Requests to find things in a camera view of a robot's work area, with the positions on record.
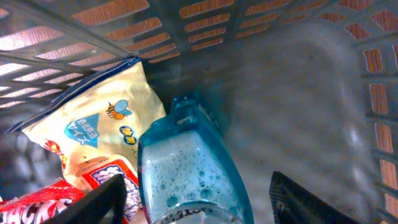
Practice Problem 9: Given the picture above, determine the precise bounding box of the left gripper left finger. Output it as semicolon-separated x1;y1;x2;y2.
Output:
44;174;127;224

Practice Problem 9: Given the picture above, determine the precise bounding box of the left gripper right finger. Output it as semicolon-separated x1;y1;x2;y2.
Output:
269;171;358;224

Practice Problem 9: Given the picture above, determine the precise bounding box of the red candy bag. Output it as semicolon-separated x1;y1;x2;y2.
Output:
1;178;85;224

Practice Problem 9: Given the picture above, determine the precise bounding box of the yellow snack bag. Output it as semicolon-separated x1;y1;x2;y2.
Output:
6;57;167;224

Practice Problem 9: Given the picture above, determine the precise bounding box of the blue mouthwash bottle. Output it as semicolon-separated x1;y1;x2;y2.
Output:
138;95;254;223

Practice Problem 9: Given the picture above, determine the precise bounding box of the grey plastic basket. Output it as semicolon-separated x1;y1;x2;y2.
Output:
1;0;397;223

